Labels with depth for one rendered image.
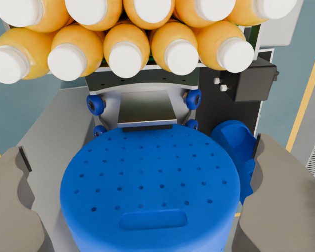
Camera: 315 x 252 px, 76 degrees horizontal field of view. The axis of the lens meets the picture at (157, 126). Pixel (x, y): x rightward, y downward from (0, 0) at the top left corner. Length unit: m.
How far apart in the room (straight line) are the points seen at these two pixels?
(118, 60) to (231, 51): 0.14
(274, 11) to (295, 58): 1.48
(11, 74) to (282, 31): 0.53
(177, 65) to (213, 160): 0.18
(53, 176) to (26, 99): 0.95
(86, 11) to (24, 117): 1.53
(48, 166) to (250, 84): 0.70
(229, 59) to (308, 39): 1.51
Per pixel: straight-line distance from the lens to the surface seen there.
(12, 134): 1.87
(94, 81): 0.47
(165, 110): 0.37
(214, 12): 0.26
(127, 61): 0.26
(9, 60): 0.29
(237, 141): 1.68
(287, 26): 0.59
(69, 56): 0.27
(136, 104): 0.39
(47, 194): 0.74
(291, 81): 1.83
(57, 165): 0.83
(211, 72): 1.33
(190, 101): 0.41
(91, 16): 0.25
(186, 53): 0.26
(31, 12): 0.27
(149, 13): 0.25
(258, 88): 0.43
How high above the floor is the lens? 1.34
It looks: 57 degrees down
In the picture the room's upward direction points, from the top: 170 degrees clockwise
